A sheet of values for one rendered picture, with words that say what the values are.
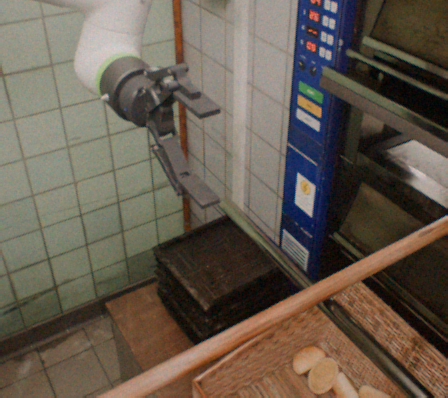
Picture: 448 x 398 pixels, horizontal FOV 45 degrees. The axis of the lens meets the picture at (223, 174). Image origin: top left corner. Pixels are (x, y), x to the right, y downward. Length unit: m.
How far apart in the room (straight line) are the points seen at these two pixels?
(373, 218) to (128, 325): 0.79
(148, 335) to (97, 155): 0.71
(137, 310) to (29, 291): 0.68
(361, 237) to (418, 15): 0.56
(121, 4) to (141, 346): 1.03
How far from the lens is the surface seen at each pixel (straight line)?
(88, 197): 2.10
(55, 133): 1.93
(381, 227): 1.35
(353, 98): 1.05
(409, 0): 1.13
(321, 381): 1.50
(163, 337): 1.64
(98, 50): 0.92
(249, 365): 1.45
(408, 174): 1.26
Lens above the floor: 1.86
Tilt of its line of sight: 35 degrees down
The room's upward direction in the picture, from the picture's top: straight up
